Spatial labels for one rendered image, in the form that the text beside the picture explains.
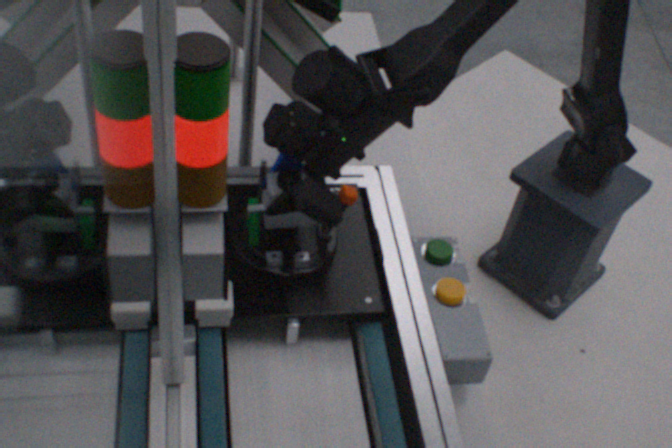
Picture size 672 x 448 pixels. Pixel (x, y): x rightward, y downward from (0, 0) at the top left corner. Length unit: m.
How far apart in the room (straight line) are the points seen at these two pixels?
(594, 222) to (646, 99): 2.28
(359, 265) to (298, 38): 0.39
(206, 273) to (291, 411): 0.31
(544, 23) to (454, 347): 2.69
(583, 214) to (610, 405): 0.27
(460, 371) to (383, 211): 0.27
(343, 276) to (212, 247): 0.37
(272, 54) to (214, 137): 0.49
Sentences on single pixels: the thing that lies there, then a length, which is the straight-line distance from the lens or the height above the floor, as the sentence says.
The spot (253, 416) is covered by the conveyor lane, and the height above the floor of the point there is 0.92.
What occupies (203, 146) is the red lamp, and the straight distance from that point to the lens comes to 0.71.
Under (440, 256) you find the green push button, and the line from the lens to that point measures 1.15.
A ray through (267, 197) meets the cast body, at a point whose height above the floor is 1.05.
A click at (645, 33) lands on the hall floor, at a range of 3.80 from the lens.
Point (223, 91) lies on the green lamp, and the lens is 0.68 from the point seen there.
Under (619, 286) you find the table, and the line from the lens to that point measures 1.37.
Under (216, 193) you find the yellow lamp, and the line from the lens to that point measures 0.75.
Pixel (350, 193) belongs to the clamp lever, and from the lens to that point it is 1.06.
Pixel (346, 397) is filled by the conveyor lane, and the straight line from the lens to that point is 1.06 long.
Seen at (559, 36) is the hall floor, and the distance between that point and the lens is 3.59.
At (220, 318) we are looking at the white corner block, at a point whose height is 0.97.
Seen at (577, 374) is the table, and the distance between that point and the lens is 1.24.
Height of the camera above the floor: 1.80
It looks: 46 degrees down
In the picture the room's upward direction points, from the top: 10 degrees clockwise
